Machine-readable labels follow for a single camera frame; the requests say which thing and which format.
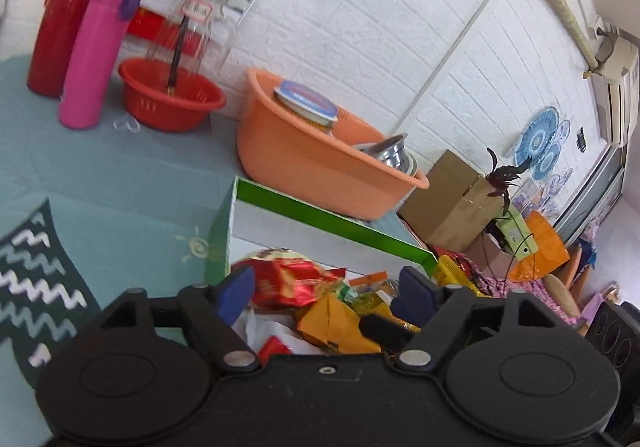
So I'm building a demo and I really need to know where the yellow clear cake packet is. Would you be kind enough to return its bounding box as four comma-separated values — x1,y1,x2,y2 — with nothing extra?
349,292,421,333

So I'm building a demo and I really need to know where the yellow chip bag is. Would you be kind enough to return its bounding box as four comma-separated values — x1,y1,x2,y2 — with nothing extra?
433,255,484,297

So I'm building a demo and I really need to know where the orange snack packet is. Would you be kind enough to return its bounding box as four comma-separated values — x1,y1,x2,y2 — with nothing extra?
297,294,381,355

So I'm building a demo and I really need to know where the white foil packet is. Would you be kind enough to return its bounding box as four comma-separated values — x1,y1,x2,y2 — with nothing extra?
232,307,324,355

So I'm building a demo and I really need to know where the red printed snack bag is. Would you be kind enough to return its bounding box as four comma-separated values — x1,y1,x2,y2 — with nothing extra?
231,248,346,311

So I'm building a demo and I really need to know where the orange bag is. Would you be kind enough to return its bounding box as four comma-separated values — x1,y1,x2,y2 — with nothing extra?
508,211,570,282

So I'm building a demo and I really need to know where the green cardboard box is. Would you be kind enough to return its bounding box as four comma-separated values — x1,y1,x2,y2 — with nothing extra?
204,176,437,285

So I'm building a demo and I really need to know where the brown cardboard box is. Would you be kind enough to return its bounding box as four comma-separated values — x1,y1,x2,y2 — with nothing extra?
398,150,503,252

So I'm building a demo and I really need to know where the dark purple plant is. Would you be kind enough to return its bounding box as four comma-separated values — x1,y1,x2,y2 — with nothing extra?
485,148,533,216

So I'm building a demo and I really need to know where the steel bowl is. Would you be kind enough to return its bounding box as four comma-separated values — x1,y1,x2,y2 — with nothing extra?
354,133,418,176

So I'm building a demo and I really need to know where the orange plastic basin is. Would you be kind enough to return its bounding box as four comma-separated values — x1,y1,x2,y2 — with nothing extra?
236,68,428,221

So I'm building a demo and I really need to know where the red plastic basket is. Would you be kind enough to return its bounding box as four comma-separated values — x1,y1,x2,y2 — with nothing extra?
118,57,227,133

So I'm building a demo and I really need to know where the blue lidded container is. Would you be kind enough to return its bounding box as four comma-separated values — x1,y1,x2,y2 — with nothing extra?
273,80,338,131

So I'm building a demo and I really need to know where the white air conditioner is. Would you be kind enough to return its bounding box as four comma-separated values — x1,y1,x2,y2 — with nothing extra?
589,24,639,148

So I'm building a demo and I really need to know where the clear glass pitcher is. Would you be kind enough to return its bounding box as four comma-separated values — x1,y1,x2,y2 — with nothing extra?
146,0,236,94

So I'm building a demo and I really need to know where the pink thermos bottle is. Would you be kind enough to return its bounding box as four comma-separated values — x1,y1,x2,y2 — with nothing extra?
58,0,141,130

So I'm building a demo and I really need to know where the blue patterned wall fan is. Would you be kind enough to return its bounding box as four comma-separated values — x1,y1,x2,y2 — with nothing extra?
513,106,570,181

